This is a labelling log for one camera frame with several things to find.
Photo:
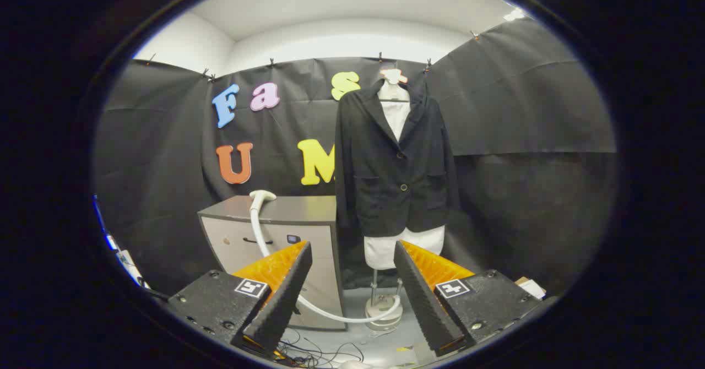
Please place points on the black backdrop cloth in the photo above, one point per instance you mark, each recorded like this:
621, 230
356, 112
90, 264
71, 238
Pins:
523, 110

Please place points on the white mannequin torso with stand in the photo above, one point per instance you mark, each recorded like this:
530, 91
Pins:
405, 248

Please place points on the small ceiling light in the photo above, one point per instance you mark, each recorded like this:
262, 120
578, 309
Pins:
515, 14

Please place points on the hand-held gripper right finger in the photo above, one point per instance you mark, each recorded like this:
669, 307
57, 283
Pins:
421, 297

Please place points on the blue and white clutter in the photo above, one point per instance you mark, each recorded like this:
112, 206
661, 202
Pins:
125, 260

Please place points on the cardboard box with white label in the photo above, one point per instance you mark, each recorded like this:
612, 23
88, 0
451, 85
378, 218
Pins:
531, 287

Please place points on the white garment steamer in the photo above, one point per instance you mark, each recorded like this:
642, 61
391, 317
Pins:
255, 215

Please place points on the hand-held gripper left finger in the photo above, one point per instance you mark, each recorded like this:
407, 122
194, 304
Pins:
286, 292

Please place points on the grey drawer cabinet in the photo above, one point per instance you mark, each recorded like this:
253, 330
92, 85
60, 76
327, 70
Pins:
297, 209

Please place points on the black jacket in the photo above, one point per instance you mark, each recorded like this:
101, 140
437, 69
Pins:
385, 182

